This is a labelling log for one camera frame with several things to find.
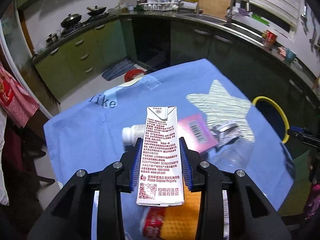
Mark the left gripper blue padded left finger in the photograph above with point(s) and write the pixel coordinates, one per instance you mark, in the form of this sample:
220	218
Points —
135	169

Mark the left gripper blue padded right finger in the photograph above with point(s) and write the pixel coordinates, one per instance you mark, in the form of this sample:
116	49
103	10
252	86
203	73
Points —
185	164

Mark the white milk carton red text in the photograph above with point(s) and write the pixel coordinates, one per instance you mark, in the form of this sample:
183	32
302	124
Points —
160	181

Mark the pink purple box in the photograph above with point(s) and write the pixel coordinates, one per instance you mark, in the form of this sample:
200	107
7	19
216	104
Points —
196	133

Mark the red soda can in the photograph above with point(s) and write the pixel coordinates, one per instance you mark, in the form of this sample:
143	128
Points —
152	221

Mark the orange foam net sleeve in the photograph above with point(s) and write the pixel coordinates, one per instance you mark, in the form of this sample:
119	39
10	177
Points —
180	222

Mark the steel kitchen faucet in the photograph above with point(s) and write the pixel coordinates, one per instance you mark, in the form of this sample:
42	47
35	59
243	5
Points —
242	11

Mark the white pill bottle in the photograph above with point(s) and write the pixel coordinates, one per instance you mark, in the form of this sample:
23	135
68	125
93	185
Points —
130	135

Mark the black bin yellow rim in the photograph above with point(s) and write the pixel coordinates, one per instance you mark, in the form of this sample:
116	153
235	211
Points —
274	114

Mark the crumpled silver foil wrapper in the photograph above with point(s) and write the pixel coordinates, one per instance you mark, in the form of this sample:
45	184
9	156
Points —
226	132

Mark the clear plastic bottle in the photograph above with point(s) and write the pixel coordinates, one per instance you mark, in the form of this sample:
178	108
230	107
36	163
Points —
235	157

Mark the blue tablecloth with star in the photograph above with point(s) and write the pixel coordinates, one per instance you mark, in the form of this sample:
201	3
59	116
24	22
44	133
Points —
88	156

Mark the teal mug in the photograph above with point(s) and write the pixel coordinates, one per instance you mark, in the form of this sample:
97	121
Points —
290	55

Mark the red stool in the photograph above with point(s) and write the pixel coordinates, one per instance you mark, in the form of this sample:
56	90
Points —
132	74

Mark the blue floor mat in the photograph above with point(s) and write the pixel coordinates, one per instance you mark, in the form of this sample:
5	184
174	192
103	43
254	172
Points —
118	69

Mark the red canister on counter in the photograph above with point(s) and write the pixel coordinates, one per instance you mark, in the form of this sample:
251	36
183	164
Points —
269	38

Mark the green lower cabinets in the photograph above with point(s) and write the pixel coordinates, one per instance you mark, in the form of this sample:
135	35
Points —
80	57

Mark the red checked apron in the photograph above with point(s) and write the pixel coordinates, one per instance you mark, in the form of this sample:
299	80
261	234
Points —
15	100

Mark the small steel pot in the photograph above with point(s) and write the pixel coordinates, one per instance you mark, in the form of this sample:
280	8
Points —
52	38

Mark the wooden cutting board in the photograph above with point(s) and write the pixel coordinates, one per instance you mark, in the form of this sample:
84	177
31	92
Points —
216	8

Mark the white dish rack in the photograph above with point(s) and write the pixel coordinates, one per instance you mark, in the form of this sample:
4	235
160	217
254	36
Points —
159	5

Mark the black wok with lid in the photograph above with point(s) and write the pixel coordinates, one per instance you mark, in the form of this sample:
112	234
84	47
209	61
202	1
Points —
71	20

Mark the black frying pan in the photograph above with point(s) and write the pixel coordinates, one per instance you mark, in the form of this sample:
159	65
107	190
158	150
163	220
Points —
95	11

